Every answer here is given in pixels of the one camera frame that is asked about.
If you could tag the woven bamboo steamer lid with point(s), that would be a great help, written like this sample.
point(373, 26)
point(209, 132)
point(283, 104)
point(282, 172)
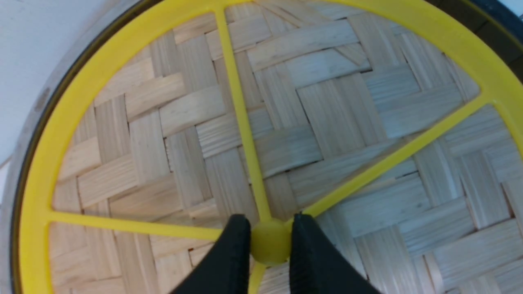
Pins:
point(286, 122)

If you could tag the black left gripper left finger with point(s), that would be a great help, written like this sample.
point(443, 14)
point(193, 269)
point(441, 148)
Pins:
point(226, 267)

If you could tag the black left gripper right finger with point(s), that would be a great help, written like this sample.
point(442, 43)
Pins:
point(317, 267)

